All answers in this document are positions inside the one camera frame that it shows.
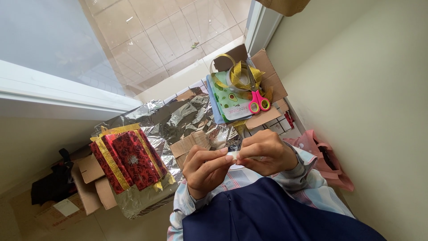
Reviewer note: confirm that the flattened brown cardboard box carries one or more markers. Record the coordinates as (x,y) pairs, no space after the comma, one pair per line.
(270,80)

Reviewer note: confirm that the clear tape roll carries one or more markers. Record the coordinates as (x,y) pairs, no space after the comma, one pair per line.
(238,80)

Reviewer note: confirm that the small brown cardboard piece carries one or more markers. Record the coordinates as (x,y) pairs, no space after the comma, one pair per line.
(189,144)

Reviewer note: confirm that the pink scissors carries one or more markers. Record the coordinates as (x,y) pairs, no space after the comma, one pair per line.
(259,102)

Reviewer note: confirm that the pink fabric bag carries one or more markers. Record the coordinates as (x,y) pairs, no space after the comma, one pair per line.
(326,160)

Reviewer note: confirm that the black bag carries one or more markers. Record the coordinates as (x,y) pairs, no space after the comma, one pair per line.
(53,184)

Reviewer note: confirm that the gold glitter ribbon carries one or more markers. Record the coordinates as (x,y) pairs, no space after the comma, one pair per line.
(240,75)

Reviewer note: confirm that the white window frame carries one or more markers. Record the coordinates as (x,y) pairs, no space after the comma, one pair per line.
(60,90)

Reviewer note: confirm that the red patterned wrapping scrap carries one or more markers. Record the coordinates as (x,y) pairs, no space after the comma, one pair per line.
(289,119)

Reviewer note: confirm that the silver foil wrapping sheet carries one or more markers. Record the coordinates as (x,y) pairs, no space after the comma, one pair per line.
(174,124)

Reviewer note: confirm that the white paper slip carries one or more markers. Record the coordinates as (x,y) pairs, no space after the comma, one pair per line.
(66,207)

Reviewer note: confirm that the open brown cardboard carton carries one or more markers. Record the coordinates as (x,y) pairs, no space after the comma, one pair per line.
(85,190)

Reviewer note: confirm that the light blue paper sheet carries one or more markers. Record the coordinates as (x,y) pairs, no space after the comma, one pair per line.
(214,103)

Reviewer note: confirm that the red gift box gold ribbon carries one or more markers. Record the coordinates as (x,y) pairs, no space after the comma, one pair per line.
(128,160)

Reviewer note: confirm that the person's navy blue garment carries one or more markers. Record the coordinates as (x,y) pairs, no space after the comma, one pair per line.
(267,214)

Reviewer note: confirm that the avocado print pouch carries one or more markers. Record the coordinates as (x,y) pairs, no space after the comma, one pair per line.
(230,102)

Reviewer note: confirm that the person's right fingers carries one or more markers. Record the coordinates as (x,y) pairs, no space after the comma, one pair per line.
(250,150)

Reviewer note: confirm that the brown curtain edge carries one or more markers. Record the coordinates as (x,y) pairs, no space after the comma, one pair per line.
(284,6)

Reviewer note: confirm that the person's right hand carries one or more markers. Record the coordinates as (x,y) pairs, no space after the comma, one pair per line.
(270,157)

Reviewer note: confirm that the person's left hand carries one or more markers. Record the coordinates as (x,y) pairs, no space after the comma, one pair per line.
(197,177)

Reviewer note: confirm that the white tape piece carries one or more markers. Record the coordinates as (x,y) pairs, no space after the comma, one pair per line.
(234,155)

